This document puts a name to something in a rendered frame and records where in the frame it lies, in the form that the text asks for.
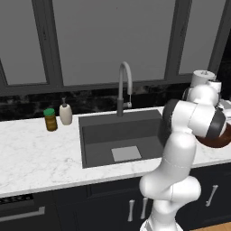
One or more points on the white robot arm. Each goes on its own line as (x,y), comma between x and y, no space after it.
(177,156)

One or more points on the dark grey sink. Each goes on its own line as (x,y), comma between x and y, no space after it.
(120,135)

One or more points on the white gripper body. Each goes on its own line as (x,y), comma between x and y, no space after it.
(225,107)

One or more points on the dark false drawer front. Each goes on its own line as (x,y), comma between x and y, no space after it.
(115,188)

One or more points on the brown bowl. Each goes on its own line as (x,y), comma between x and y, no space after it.
(217,142)

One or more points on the black dishwasher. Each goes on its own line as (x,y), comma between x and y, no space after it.
(27,213)

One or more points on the brown jar with green lid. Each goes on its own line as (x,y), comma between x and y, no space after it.
(50,120)

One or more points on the dark cupboard door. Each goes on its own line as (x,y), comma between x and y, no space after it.
(215,195)
(105,212)
(146,222)

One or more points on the dark framed window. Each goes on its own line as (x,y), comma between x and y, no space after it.
(114,42)

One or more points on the white soap dispenser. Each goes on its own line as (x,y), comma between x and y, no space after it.
(65,114)

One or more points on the grey curved tap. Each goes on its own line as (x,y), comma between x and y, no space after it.
(121,90)

